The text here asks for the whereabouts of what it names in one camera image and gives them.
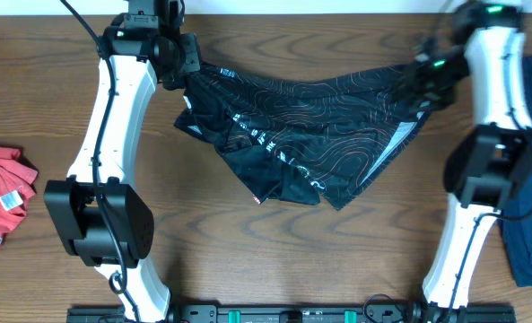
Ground black patterned shirt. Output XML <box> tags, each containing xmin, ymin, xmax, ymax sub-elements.
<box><xmin>174</xmin><ymin>64</ymin><xmax>430</xmax><ymax>210</ymax></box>

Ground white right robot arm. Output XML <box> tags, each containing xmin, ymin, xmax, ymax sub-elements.
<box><xmin>383</xmin><ymin>1</ymin><xmax>532</xmax><ymax>322</ymax></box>

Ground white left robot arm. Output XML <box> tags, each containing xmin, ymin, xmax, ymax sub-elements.
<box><xmin>44</xmin><ymin>0</ymin><xmax>201</xmax><ymax>322</ymax></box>

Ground red crumpled shirt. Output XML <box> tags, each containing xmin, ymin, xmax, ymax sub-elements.
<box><xmin>0</xmin><ymin>147</ymin><xmax>38</xmax><ymax>246</ymax></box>

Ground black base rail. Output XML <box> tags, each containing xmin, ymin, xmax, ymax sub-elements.
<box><xmin>66</xmin><ymin>302</ymin><xmax>518</xmax><ymax>323</ymax></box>

